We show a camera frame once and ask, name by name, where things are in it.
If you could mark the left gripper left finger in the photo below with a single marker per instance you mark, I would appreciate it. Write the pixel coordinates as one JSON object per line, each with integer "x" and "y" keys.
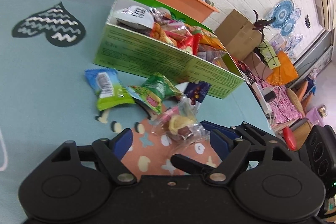
{"x": 109, "y": 153}

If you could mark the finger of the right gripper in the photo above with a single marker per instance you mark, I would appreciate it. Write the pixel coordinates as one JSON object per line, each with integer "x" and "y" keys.
{"x": 189, "y": 166}
{"x": 209, "y": 126}

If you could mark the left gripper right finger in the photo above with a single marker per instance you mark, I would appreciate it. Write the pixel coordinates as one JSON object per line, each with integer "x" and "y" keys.
{"x": 232, "y": 153}

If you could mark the clear mixed nuts packet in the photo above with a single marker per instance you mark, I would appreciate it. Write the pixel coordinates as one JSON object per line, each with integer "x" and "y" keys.
{"x": 180, "y": 124}

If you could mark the dark blue candy packet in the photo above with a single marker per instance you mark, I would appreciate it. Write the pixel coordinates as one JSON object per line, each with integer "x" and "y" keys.
{"x": 196, "y": 91}

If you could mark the green pea snack packet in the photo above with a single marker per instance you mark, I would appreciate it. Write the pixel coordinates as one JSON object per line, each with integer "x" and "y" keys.
{"x": 161, "y": 86}

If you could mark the blue green candy packet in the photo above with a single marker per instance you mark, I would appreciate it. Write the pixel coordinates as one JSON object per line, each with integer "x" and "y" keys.
{"x": 108, "y": 88}

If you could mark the green red candy packet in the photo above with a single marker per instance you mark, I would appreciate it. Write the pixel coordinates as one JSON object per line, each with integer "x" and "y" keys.
{"x": 147, "y": 97}

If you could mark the red orange snack bag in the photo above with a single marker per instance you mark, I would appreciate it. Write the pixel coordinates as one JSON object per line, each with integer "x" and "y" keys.
{"x": 190, "y": 44}

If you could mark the orange leaf snack bag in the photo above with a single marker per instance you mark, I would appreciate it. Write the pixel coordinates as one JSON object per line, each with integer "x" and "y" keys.
{"x": 212, "y": 41}

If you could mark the white snack bag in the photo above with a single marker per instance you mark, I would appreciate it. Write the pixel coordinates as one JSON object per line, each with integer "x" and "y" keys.
{"x": 135, "y": 17}

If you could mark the pink nut snack packet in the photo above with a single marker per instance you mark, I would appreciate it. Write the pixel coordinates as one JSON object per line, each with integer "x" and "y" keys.
{"x": 158, "y": 33}

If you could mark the red stool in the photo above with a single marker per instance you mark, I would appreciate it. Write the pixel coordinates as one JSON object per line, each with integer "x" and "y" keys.
{"x": 289, "y": 138}

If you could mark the white power strip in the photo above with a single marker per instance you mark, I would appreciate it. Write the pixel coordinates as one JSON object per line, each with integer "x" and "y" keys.
{"x": 260, "y": 97}

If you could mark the small open cardboard box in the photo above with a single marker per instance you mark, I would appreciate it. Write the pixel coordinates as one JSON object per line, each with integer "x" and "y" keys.
{"x": 257, "y": 67}

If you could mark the green small box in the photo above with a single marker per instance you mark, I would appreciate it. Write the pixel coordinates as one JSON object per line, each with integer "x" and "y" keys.
{"x": 269, "y": 55}

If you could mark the orange plastic bag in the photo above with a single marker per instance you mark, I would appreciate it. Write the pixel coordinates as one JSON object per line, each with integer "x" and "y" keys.
{"x": 283, "y": 74}

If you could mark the brown cardboard box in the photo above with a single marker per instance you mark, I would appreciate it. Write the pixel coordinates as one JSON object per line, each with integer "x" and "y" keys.
{"x": 237, "y": 35}

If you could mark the green white cardboard box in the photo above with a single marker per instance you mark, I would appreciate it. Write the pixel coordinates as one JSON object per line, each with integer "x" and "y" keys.
{"x": 131, "y": 52}

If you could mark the dark purple plant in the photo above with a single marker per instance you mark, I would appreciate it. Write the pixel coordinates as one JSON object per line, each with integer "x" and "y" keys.
{"x": 261, "y": 24}

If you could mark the blue paper fan decorations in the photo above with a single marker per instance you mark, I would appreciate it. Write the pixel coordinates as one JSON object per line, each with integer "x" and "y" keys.
{"x": 285, "y": 15}

